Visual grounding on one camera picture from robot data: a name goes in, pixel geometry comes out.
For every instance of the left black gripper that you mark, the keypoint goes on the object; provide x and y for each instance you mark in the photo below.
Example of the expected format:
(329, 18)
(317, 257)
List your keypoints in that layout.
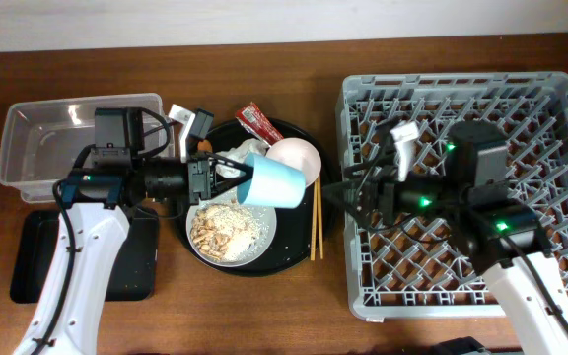
(202, 179)

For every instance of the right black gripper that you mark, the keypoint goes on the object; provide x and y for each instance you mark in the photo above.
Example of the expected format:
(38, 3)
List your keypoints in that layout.
(376, 186)

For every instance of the white tissue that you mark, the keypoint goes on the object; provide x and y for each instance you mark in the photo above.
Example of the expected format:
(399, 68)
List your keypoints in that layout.
(239, 154)

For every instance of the light blue plastic cup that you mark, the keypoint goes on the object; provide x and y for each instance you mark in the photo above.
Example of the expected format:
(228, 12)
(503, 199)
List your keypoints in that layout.
(272, 184)

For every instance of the wooden chopstick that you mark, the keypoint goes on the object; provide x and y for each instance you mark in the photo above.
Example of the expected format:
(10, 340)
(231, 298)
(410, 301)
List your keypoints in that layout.
(319, 217)
(314, 222)

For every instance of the pink bowl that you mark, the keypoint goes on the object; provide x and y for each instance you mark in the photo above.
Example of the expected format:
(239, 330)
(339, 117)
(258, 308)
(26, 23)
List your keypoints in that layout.
(299, 154)

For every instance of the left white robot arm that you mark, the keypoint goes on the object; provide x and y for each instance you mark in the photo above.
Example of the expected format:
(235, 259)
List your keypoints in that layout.
(108, 180)

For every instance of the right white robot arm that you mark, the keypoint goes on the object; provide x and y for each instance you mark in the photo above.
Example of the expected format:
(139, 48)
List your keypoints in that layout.
(502, 237)

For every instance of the grey dishwasher rack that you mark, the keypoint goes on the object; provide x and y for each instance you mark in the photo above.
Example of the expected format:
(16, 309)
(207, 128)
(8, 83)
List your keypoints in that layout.
(413, 272)

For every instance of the orange carrot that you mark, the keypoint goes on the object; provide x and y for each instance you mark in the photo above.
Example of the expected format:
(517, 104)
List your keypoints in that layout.
(205, 146)

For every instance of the white plate with food scraps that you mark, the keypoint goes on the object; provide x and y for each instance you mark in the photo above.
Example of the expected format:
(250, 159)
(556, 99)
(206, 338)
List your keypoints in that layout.
(227, 234)

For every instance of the red snack wrapper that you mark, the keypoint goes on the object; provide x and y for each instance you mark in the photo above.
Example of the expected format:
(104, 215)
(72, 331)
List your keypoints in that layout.
(252, 119)

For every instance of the round black tray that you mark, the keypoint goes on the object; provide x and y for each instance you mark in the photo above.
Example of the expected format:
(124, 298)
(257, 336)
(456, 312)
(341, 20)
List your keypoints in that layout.
(291, 243)

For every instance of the black rectangular tray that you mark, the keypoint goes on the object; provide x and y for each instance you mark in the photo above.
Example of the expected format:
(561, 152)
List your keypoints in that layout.
(132, 277)

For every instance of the clear plastic bin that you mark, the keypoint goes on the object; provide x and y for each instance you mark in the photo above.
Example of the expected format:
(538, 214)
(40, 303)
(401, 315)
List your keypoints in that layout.
(42, 139)

